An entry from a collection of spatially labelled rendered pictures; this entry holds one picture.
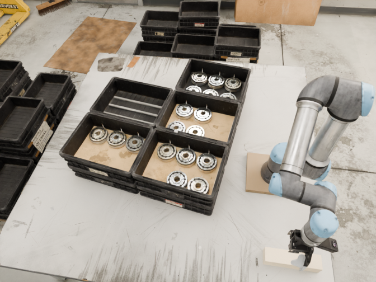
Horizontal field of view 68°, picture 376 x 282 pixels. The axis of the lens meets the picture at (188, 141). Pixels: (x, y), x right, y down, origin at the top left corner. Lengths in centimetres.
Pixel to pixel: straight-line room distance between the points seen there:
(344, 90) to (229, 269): 88
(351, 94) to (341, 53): 268
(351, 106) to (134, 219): 108
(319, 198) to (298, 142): 20
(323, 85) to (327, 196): 39
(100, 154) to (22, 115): 107
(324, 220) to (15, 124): 214
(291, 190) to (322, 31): 325
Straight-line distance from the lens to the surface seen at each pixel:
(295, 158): 103
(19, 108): 256
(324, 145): 129
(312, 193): 102
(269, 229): 147
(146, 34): 313
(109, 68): 224
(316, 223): 96
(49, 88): 279
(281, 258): 138
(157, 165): 144
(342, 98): 112
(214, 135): 154
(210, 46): 290
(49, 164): 181
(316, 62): 356
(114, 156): 152
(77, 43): 395
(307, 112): 108
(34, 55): 400
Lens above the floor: 205
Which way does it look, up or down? 54 degrees down
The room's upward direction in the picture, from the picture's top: 3 degrees counter-clockwise
